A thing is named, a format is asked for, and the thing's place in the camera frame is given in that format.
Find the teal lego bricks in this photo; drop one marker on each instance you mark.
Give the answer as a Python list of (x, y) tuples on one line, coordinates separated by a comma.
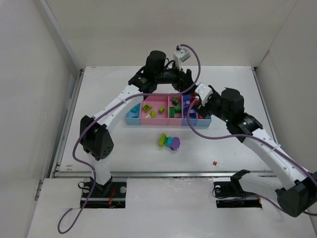
[(135, 109)]

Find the purple lego brick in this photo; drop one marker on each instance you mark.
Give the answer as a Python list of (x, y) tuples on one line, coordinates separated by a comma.
[(186, 110)]

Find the metal table rail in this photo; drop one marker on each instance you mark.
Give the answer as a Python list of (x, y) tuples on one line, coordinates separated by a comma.
[(59, 174)]

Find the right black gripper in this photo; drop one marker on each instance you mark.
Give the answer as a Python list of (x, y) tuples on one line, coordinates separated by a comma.
[(201, 107)]

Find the lime curved lego piece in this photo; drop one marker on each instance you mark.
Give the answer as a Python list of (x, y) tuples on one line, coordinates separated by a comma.
[(153, 114)]

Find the lime square lego brick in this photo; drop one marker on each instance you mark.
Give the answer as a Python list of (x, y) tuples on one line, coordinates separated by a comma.
[(161, 110)]

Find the large pink bin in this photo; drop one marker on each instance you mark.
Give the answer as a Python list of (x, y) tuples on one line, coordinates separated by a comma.
[(155, 102)]

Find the lime tall lego brick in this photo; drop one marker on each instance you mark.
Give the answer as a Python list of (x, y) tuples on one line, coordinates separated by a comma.
[(161, 142)]

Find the dark green lego piece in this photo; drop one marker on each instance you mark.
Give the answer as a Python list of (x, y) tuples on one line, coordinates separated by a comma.
[(175, 101)]

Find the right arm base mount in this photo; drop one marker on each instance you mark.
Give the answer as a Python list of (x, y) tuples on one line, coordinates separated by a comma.
[(229, 193)]

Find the light blue bin left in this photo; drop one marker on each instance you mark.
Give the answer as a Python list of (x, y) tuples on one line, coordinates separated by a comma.
[(133, 121)]

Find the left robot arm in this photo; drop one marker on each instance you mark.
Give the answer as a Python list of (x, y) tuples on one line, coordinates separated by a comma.
[(95, 131)]

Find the red lego cluster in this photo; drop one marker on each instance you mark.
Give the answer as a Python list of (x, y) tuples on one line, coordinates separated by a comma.
[(195, 100)]

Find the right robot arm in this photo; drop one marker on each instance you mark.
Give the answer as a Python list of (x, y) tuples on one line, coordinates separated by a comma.
[(298, 189)]

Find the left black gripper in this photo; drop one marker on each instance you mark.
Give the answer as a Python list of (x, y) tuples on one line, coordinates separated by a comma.
[(183, 79)]

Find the green lego row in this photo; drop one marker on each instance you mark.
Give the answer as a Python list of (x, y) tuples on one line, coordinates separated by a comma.
[(175, 112)]

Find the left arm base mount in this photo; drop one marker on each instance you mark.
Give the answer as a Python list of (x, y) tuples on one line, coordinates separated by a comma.
[(115, 198)]

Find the small pink bin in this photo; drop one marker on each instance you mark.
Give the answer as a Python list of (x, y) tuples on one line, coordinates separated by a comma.
[(175, 121)]

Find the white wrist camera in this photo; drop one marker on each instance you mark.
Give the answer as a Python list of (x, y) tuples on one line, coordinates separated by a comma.
[(203, 92), (180, 56)]

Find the lavender flower lego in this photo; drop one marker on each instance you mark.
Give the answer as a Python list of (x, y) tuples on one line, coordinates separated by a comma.
[(175, 144)]

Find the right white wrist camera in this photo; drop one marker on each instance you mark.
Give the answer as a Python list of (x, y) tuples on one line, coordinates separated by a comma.
[(203, 92)]

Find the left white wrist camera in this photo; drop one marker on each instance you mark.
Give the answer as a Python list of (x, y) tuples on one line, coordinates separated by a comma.
[(180, 56)]

